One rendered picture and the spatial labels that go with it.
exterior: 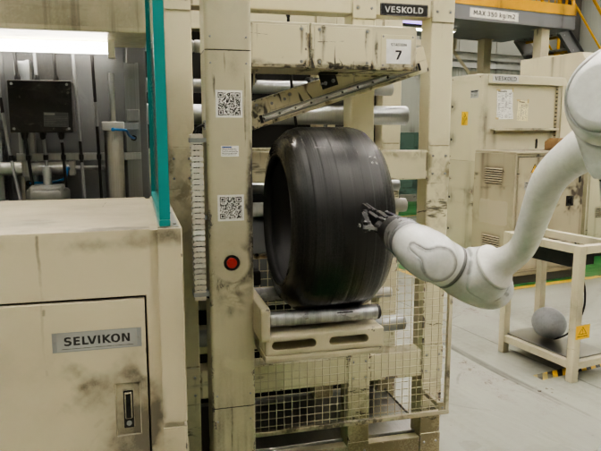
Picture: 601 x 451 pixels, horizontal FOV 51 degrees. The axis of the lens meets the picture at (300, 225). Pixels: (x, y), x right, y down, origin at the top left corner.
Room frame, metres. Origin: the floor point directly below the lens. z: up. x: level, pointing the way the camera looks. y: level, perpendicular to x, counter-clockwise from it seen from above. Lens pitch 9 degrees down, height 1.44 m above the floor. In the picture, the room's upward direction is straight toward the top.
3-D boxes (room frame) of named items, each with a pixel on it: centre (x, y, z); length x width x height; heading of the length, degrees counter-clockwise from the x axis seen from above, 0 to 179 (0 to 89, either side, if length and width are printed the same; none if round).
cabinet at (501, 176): (6.13, -2.25, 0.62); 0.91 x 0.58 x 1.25; 115
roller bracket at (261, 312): (1.87, 0.14, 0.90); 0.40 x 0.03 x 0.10; 15
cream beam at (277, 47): (2.23, -0.07, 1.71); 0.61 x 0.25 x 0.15; 105
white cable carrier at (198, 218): (1.78, 0.29, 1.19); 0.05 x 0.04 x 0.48; 15
